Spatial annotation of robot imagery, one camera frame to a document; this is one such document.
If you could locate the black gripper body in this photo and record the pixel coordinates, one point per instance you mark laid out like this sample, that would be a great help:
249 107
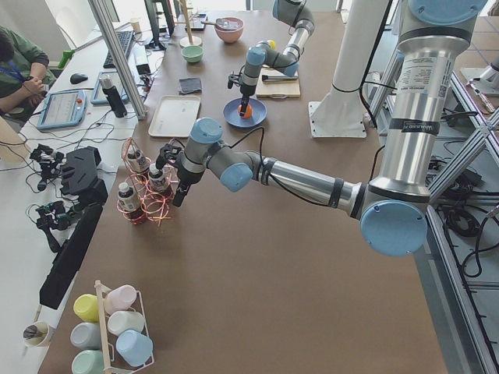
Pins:
183 182
245 92

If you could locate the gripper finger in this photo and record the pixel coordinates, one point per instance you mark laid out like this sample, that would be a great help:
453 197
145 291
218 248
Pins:
244 102
180 195

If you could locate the orange mandarin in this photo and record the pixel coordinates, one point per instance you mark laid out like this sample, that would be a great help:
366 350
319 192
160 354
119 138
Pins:
247 113

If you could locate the blue plate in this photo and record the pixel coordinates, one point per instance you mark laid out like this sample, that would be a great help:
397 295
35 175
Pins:
231 114

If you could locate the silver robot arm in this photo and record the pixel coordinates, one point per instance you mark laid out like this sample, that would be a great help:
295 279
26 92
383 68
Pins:
297 16
390 207

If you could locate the steel muddler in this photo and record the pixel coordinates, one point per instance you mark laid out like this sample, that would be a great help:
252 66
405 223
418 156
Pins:
277 79

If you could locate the tea bottle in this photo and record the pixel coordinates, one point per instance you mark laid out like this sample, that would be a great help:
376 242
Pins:
129 204
137 161
159 182

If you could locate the wooden cutting board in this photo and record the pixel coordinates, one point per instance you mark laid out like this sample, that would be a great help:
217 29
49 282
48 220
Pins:
277 90

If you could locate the pink bowl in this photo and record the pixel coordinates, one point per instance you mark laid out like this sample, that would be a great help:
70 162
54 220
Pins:
230 37

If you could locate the grey cloth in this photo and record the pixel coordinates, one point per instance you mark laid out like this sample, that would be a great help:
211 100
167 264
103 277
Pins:
190 85

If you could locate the cream rabbit tray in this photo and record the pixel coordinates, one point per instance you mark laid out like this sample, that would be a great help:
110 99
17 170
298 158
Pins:
174 116

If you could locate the green bowl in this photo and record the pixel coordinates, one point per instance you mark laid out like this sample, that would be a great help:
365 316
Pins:
192 53

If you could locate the metal ice scoop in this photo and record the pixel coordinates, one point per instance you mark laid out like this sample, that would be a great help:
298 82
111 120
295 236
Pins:
223 24

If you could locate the black thermos bottle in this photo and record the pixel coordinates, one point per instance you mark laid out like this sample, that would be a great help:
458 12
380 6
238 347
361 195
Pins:
113 96

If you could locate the teach pendant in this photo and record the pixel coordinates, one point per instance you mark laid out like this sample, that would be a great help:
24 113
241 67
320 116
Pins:
98 98
63 109

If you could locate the computer mouse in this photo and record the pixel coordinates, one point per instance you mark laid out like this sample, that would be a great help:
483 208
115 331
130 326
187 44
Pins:
77 78

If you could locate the cup rack with cups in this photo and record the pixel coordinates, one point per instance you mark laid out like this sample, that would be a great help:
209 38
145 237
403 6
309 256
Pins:
112 335

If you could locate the seated person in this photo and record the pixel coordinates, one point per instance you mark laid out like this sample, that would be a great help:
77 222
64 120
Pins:
25 76

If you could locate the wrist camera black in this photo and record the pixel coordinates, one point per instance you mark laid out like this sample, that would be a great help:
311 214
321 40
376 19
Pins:
170 155
234 79

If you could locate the copper wire bottle rack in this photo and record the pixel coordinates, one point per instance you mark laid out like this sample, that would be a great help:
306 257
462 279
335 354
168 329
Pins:
155 205

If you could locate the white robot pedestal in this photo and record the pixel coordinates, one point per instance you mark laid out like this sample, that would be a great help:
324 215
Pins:
340 113

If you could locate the aluminium frame post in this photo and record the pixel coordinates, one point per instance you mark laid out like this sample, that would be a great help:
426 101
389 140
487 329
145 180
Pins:
103 19

